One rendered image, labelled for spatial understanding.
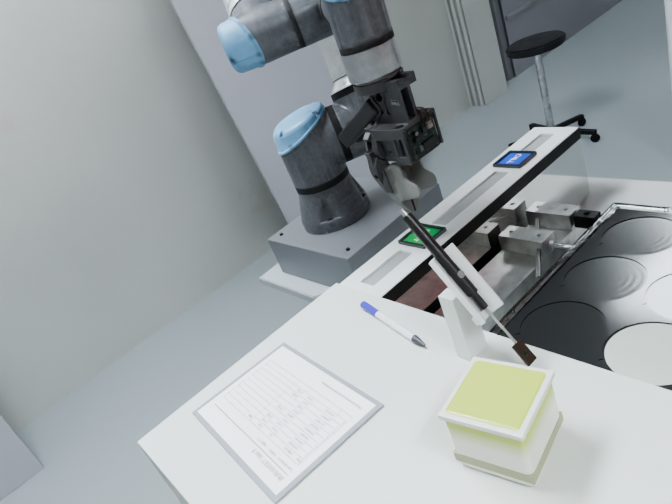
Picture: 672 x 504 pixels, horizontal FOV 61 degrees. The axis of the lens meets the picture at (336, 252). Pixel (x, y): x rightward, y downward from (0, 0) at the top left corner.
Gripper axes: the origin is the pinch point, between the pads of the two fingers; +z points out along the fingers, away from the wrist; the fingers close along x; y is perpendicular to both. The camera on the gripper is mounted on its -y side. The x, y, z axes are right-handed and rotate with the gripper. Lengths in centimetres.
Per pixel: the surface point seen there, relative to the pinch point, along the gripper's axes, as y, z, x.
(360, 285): -0.1, 6.3, -13.6
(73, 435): -190, 102, -62
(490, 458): 35.8, 3.1, -30.5
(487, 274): 8.2, 14.3, 3.8
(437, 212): -2.3, 6.3, 7.3
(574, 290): 23.7, 12.4, 2.4
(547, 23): -227, 80, 398
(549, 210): 10.3, 11.5, 19.3
